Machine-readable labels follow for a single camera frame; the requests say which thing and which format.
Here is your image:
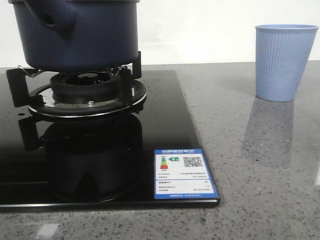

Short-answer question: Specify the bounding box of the light blue ribbed cup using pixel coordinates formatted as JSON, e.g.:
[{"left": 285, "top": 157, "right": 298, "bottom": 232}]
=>
[{"left": 255, "top": 24, "right": 319, "bottom": 102}]

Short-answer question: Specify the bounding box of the black round gas burner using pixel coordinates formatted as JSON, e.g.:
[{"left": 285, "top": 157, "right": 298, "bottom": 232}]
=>
[{"left": 50, "top": 72, "right": 120, "bottom": 104}]

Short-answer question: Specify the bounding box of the blue energy label sticker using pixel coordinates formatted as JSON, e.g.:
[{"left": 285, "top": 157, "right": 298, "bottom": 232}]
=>
[{"left": 154, "top": 149, "right": 219, "bottom": 202}]

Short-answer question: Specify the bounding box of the black glass gas stove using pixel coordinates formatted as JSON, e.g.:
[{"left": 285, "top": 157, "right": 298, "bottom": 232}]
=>
[{"left": 0, "top": 70, "right": 220, "bottom": 213}]

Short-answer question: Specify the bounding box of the black pot support grate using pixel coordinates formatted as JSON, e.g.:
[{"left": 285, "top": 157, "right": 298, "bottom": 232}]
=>
[{"left": 6, "top": 56, "right": 147, "bottom": 119}]

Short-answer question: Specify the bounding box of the dark blue pot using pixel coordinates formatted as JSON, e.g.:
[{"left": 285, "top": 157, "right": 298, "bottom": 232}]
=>
[{"left": 11, "top": 0, "right": 138, "bottom": 73}]

